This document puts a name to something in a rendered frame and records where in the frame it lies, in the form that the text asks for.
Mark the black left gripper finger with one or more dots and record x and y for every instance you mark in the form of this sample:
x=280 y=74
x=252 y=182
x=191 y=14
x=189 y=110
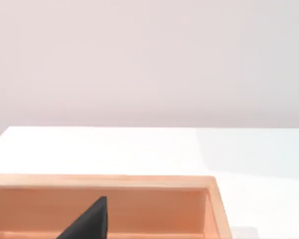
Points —
x=93 y=222

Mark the shallow salmon-coloured box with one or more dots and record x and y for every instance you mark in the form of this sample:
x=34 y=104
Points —
x=152 y=206

